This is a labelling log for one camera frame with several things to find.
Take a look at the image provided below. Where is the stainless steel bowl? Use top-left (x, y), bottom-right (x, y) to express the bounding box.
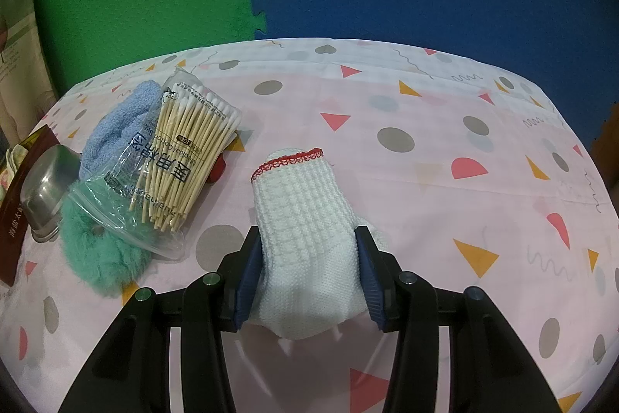
top-left (19, 144), bottom-right (80, 244)

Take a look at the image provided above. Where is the red tin box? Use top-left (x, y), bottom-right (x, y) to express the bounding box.
top-left (0, 125), bottom-right (61, 288)

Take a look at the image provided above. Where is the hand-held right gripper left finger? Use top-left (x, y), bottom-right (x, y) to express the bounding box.
top-left (58, 225), bottom-right (264, 413)

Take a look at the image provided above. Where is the light blue fluffy towel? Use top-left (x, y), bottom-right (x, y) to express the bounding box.
top-left (79, 79), bottom-right (165, 182)

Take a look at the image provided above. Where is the bag of cotton swabs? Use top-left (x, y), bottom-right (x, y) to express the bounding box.
top-left (68, 65), bottom-right (243, 260)

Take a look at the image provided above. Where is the teal fluffy scrunchie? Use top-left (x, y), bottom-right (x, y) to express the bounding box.
top-left (60, 181), bottom-right (160, 298)

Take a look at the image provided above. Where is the brown wooden furniture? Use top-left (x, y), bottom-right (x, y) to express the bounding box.
top-left (590, 101), bottom-right (619, 150)

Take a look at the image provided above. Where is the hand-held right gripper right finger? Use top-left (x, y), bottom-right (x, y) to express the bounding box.
top-left (354, 224), bottom-right (564, 413)

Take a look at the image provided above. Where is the red and white hair tie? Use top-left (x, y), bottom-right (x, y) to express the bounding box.
top-left (208, 154), bottom-right (228, 186)

